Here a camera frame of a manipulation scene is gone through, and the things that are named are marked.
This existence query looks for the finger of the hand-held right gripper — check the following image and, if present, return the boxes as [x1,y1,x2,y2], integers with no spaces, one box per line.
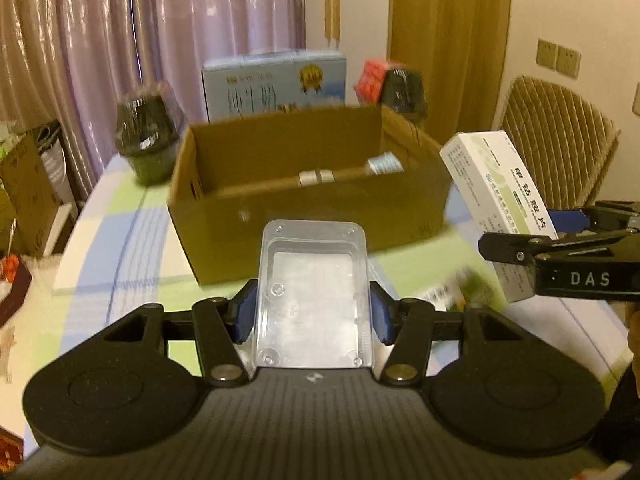
[477,228,640,264]
[549,200,640,235]

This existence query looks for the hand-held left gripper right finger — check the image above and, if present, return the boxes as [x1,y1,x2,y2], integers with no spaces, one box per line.
[369,281,539,388]

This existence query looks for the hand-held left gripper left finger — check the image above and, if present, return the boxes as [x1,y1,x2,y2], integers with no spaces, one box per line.
[94,279,262,388]

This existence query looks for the white green medicine box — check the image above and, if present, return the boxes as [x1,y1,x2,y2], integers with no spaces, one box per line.
[439,130,560,304]

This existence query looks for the clear plastic box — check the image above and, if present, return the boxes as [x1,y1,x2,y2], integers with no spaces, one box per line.
[254,219,377,369]

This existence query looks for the brown cardboard box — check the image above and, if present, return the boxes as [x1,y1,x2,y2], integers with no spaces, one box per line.
[167,104,454,284]
[0,124,64,259]

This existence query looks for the white plug adapter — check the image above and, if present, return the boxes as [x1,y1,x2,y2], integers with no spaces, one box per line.
[298,168,335,187]

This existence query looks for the plaid cloth desktop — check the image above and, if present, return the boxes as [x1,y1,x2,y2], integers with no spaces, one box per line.
[50,151,632,377]

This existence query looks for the quilted beige chair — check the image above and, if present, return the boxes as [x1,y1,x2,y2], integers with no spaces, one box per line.
[494,75,622,212]

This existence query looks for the red box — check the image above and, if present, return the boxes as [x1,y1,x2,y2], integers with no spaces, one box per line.
[353,58,397,107]

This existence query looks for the golden brown curtain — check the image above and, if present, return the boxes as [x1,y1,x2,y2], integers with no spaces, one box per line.
[389,0,513,133]

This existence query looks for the blue milk carton box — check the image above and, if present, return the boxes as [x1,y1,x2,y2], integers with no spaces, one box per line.
[201,49,348,122]

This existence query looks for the dark wooden stand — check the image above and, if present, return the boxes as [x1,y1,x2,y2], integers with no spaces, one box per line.
[0,255,34,324]

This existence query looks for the closed brown cardboard box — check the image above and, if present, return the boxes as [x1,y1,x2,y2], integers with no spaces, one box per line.
[0,124,64,259]

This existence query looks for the red snack packet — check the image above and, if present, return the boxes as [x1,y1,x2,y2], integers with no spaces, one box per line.
[0,427,25,470]

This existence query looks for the purple curtain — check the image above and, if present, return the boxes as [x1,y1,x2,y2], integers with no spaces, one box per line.
[0,0,307,196]

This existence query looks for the gold wall socket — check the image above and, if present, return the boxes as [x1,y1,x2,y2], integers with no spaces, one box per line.
[556,44,582,80]
[536,37,558,72]

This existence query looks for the wooden wall strip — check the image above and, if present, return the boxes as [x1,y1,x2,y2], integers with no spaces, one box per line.
[323,0,342,52]

